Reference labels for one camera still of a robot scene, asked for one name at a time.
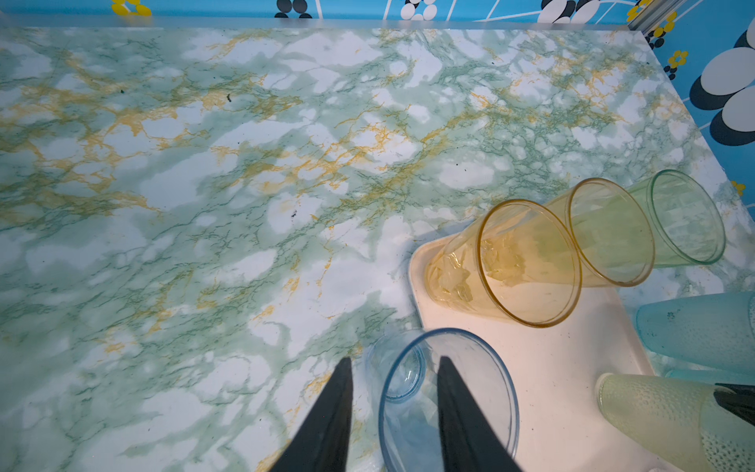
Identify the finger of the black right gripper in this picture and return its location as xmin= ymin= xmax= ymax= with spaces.
xmin=714 ymin=383 xmax=755 ymax=426

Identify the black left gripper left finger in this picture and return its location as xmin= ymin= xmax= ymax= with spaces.
xmin=271 ymin=357 xmax=353 ymax=471

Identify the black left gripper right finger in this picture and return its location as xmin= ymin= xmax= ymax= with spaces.
xmin=438 ymin=356 xmax=521 ymax=472

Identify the frosted light green glass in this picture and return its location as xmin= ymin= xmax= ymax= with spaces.
xmin=596 ymin=374 xmax=754 ymax=471

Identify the teal clear glass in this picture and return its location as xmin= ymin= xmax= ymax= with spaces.
xmin=367 ymin=328 xmax=519 ymax=471

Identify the green clear glass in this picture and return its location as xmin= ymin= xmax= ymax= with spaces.
xmin=628 ymin=169 xmax=726 ymax=267

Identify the yellow glass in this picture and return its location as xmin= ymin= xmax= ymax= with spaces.
xmin=424 ymin=199 xmax=582 ymax=328
xmin=546 ymin=178 xmax=656 ymax=288

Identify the beige rectangular tray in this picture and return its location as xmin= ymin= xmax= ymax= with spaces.
xmin=409 ymin=238 xmax=673 ymax=471

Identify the teal glass right upper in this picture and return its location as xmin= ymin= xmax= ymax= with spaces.
xmin=634 ymin=291 xmax=754 ymax=375

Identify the aluminium corner post right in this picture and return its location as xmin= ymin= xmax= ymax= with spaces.
xmin=627 ymin=0 xmax=686 ymax=35

